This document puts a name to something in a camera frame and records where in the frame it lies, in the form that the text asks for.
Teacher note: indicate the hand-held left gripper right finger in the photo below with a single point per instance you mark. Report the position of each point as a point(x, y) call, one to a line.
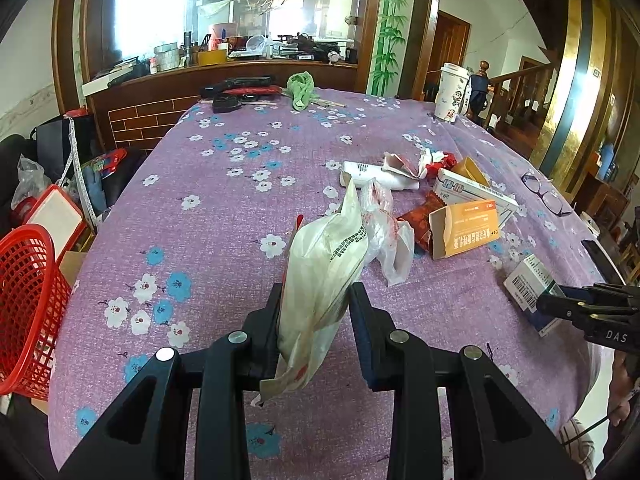
point(362, 345)

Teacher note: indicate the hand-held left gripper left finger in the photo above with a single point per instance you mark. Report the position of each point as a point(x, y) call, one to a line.
point(265, 332)

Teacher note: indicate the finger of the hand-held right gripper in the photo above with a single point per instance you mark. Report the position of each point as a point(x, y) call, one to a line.
point(565, 306)
point(600, 291)

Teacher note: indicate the white medicine box with barcode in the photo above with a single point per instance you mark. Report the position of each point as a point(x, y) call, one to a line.
point(525, 280)

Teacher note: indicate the white plastic bag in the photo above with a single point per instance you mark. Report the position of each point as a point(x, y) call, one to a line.
point(320, 270)

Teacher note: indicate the brown tape roll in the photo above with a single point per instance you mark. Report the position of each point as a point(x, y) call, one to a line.
point(470, 170)

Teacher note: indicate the torn red cardboard box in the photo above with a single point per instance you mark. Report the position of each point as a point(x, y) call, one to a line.
point(400, 164)

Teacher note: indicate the red plastic basket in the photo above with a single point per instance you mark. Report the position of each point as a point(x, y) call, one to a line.
point(30, 310)

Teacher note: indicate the person's right forearm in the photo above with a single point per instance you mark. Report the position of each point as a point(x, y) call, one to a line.
point(625, 390)

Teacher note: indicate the purple eyeglasses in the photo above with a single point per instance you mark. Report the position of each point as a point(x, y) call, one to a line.
point(552, 200)

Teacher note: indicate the clear plastic bag red print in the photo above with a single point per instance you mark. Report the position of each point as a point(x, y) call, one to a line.
point(387, 240)

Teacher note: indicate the orange cardboard box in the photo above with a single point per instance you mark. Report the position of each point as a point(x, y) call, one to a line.
point(467, 227)

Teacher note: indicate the purple floral tablecloth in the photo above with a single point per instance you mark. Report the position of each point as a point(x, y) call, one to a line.
point(210, 220)

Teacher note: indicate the red snack packet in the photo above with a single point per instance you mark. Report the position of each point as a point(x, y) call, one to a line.
point(417, 220)

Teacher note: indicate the white and blue medicine box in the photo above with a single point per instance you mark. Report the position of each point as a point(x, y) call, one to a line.
point(480, 195)

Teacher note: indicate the white plastic bottle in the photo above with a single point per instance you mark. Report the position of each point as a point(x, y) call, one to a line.
point(362, 172)

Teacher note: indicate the wooden stair railing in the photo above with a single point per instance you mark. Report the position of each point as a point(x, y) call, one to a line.
point(520, 95)

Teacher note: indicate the wooden stick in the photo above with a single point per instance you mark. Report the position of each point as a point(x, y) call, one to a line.
point(262, 103)
point(330, 104)

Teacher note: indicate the dark blue cloth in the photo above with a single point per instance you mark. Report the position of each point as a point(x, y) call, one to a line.
point(479, 92)

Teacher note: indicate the black pouch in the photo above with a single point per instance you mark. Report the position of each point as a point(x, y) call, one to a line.
point(226, 104)

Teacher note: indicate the red and green package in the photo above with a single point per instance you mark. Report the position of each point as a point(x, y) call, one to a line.
point(105, 160)

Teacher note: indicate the red framed white board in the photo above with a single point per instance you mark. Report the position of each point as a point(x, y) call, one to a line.
point(55, 220)

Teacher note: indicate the red and black tool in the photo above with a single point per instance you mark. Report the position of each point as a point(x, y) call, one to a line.
point(255, 91)

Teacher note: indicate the white paper cup with cartoon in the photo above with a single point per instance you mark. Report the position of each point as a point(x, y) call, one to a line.
point(451, 92)

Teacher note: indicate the white measuring tape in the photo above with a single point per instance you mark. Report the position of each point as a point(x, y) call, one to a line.
point(80, 175)

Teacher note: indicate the green cloth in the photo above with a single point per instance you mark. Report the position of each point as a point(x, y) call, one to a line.
point(301, 89)

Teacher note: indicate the black power tool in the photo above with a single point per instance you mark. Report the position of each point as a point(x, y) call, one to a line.
point(237, 84)

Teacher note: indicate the wooden counter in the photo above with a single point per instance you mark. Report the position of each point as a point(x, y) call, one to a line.
point(150, 105)

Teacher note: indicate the yellow box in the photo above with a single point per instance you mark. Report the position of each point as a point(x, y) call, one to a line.
point(211, 58)

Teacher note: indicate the grey plastic bag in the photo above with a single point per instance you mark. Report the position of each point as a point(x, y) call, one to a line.
point(30, 180)

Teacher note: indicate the black bag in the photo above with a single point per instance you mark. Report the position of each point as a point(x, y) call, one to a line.
point(52, 145)

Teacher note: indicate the small alarm clock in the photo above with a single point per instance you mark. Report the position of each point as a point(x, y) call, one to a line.
point(335, 57)

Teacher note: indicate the wooden door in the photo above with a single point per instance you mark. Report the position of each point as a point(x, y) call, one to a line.
point(447, 45)

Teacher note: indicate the clear plastic bowl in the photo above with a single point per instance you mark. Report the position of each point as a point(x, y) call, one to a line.
point(255, 44)

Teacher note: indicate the black cup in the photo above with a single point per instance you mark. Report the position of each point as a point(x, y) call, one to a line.
point(351, 55)

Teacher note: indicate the metal tin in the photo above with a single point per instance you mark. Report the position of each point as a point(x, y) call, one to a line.
point(166, 56)

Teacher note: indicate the dark bottle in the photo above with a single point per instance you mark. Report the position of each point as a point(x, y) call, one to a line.
point(187, 47)

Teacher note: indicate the bamboo wall painting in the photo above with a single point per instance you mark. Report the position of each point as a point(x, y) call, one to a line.
point(390, 25)

